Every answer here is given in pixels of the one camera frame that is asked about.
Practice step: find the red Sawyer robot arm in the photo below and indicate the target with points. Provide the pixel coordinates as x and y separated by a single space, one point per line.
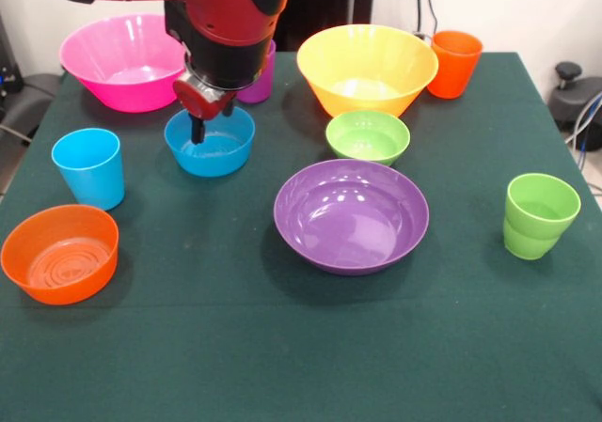
221 8

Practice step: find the blue plastic cup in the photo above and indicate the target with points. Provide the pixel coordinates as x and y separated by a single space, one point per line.
94 182

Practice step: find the orange plastic cup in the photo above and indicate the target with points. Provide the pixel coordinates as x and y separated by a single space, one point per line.
454 74

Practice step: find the green plastic bowl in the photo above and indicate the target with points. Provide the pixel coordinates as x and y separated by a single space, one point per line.
367 135

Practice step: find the dark equipment box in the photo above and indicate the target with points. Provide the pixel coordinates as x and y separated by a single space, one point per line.
7 79

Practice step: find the pink plastic bowl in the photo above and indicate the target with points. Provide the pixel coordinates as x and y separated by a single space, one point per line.
127 88

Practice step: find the orange plastic bowl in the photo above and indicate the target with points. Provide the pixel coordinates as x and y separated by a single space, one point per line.
61 281

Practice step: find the purple plastic bowl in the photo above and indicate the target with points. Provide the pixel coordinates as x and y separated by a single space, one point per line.
353 220

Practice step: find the blue plastic bowl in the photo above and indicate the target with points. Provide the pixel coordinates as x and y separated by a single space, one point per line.
211 163

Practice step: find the grey chair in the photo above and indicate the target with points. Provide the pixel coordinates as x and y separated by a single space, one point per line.
28 98

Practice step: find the dark green tablecloth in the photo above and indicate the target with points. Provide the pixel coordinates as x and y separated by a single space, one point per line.
235 347

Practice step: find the yellow plastic bowl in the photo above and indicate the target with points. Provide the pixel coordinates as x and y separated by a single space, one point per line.
367 65

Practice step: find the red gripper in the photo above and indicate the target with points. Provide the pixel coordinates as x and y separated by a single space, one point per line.
193 100

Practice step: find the purple plastic cup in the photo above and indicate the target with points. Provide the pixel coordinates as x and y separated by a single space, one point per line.
261 83

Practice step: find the green plastic cup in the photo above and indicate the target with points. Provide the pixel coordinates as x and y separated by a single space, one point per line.
536 239

